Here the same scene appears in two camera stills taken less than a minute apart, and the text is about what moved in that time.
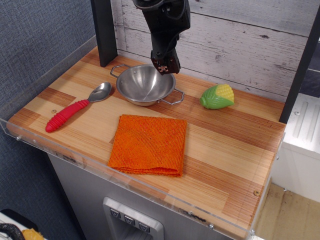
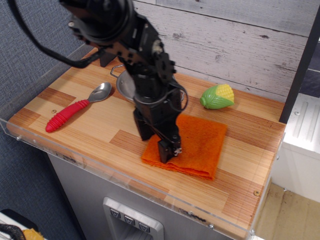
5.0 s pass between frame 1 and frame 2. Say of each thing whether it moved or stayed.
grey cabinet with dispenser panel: stayed
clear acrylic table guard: stayed
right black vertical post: stayed
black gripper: moved
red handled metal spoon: stayed
